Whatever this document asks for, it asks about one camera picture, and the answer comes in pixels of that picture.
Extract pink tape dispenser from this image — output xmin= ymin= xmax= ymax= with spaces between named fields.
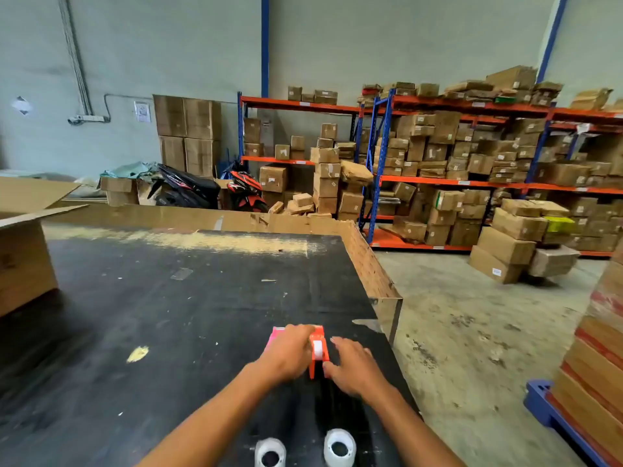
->
xmin=266 ymin=326 xmax=287 ymax=355

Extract person's left hand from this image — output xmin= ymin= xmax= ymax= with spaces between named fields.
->
xmin=252 ymin=324 xmax=318 ymax=386

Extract narrow blue orange shelf rack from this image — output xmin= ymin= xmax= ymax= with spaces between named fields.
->
xmin=237 ymin=91 xmax=365 ymax=222

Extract wide blue orange shelf rack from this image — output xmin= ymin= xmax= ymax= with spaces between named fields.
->
xmin=358 ymin=90 xmax=623 ymax=258

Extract green tarp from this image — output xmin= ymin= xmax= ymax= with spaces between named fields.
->
xmin=101 ymin=162 xmax=159 ymax=180

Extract large open cardboard box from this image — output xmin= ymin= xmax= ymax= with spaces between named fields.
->
xmin=0 ymin=176 xmax=88 ymax=318

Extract person's right forearm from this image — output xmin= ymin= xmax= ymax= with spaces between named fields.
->
xmin=363 ymin=383 xmax=467 ymax=467

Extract yellow-green box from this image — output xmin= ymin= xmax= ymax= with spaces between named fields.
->
xmin=543 ymin=216 xmax=578 ymax=234

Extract tall brown cardboard box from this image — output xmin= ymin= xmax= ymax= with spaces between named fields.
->
xmin=159 ymin=136 xmax=187 ymax=173
xmin=184 ymin=138 xmax=221 ymax=178
xmin=153 ymin=94 xmax=188 ymax=138
xmin=184 ymin=97 xmax=223 ymax=141

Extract small open cardboard box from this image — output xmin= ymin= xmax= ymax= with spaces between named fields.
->
xmin=99 ymin=176 xmax=140 ymax=208

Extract pile of big tan cartons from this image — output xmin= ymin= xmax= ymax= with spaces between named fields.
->
xmin=469 ymin=198 xmax=580 ymax=285

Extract blue steel column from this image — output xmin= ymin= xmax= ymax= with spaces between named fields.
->
xmin=537 ymin=0 xmax=569 ymax=83
xmin=261 ymin=0 xmax=270 ymax=99

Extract person's left forearm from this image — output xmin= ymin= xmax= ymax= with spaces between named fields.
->
xmin=138 ymin=364 xmax=289 ymax=467

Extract blue plastic pallet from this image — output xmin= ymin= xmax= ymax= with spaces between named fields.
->
xmin=523 ymin=379 xmax=609 ymax=467

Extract person's right hand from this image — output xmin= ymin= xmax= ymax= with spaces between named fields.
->
xmin=323 ymin=336 xmax=393 ymax=404

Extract stack of red-striped cartons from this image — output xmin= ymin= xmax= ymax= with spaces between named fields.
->
xmin=550 ymin=243 xmax=623 ymax=467

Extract red motorcycle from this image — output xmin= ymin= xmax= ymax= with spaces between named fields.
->
xmin=225 ymin=162 xmax=269 ymax=213

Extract orange tape dispenser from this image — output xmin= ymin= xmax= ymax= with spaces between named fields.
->
xmin=308 ymin=325 xmax=332 ymax=381

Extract blue orange shelving with boxes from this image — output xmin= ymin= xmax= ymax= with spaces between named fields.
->
xmin=242 ymin=65 xmax=623 ymax=254

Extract black motorcycle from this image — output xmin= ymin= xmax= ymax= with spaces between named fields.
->
xmin=147 ymin=163 xmax=221 ymax=210

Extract grey wall conduit pipes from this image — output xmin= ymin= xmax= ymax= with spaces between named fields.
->
xmin=57 ymin=0 xmax=93 ymax=117

